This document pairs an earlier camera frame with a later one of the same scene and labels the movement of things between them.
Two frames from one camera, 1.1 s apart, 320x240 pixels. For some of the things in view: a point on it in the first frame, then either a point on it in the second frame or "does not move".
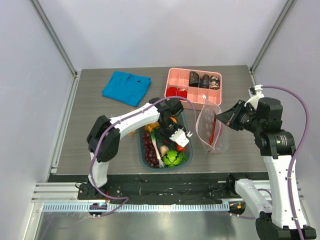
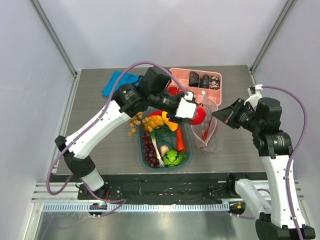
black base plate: (166, 188) does not move
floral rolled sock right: (214, 82) does not move
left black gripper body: (169, 128) -> (165, 102)
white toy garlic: (163, 149) does not move
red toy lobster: (213, 130) -> (205, 134)
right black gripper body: (236, 116) does not move
